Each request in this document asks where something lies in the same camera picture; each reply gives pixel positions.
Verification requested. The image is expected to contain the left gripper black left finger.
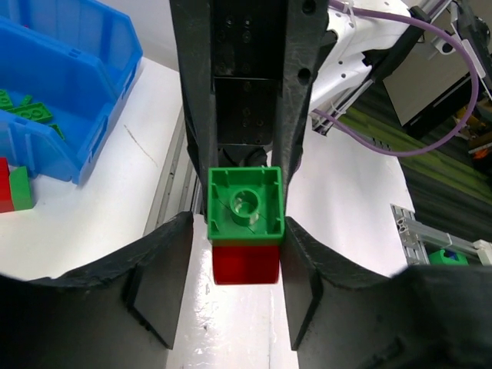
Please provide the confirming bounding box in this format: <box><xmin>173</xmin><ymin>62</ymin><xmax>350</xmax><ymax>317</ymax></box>
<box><xmin>1</xmin><ymin>211</ymin><xmax>193</xmax><ymax>368</ymax></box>

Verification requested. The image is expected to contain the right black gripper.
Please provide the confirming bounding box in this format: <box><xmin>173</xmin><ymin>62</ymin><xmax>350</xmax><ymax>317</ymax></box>
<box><xmin>170</xmin><ymin>1</ymin><xmax>328</xmax><ymax>215</ymax></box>

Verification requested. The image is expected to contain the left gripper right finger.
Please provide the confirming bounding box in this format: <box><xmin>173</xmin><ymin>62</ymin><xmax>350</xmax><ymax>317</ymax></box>
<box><xmin>280</xmin><ymin>218</ymin><xmax>491</xmax><ymax>368</ymax></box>

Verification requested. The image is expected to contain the red flower lego piece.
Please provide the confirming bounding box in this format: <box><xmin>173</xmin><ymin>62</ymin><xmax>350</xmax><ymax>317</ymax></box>
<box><xmin>212</xmin><ymin>245</ymin><xmax>280</xmax><ymax>285</ymax></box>

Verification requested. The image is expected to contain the green red layered lego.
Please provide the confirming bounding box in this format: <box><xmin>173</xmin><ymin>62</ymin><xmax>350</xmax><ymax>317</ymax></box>
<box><xmin>0</xmin><ymin>157</ymin><xmax>34</xmax><ymax>213</ymax></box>

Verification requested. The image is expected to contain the green small lego brick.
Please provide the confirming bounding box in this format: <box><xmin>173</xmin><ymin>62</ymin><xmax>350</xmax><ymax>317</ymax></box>
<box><xmin>207</xmin><ymin>166</ymin><xmax>284</xmax><ymax>247</ymax></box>

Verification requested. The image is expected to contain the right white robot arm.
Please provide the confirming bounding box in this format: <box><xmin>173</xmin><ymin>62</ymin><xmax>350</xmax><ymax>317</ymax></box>
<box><xmin>170</xmin><ymin>1</ymin><xmax>427</xmax><ymax>193</ymax></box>

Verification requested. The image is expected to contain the green blue printed part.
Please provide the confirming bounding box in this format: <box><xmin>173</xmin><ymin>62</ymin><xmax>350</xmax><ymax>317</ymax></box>
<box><xmin>428</xmin><ymin>249</ymin><xmax>468</xmax><ymax>265</ymax></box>

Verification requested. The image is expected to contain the blue plastic divided bin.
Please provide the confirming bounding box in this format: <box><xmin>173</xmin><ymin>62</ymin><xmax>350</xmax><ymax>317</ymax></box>
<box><xmin>1</xmin><ymin>1</ymin><xmax>143</xmax><ymax>185</ymax></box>

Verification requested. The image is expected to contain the green lego in bin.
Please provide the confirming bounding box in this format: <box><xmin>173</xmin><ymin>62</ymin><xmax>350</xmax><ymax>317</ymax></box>
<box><xmin>7</xmin><ymin>102</ymin><xmax>54</xmax><ymax>123</ymax></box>

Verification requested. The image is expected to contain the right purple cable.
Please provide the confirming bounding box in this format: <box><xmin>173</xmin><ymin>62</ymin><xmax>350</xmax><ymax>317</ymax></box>
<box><xmin>311</xmin><ymin>0</ymin><xmax>480</xmax><ymax>156</ymax></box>

